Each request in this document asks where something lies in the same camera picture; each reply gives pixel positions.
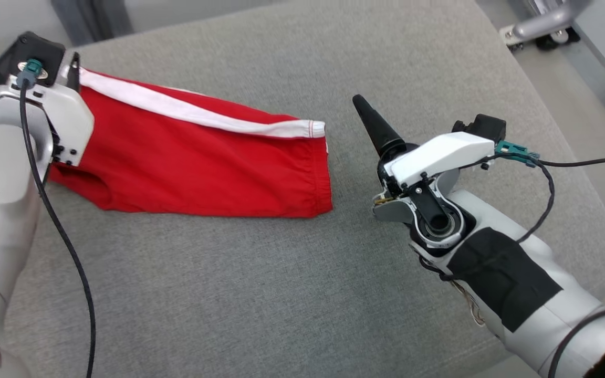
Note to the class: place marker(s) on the red shorts with white stripe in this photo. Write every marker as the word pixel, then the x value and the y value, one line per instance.
pixel 202 168

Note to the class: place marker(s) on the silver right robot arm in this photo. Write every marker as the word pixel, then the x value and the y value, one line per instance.
pixel 544 315

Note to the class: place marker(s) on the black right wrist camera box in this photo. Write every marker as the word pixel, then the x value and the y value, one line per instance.
pixel 483 126

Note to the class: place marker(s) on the grey metal post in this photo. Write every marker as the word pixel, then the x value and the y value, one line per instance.
pixel 92 18

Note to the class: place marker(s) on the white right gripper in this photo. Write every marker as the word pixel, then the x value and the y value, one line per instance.
pixel 439 155

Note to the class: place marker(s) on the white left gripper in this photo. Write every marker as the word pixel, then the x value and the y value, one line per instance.
pixel 71 126

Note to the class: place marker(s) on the grey stand leg with caster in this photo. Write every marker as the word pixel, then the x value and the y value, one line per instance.
pixel 544 23

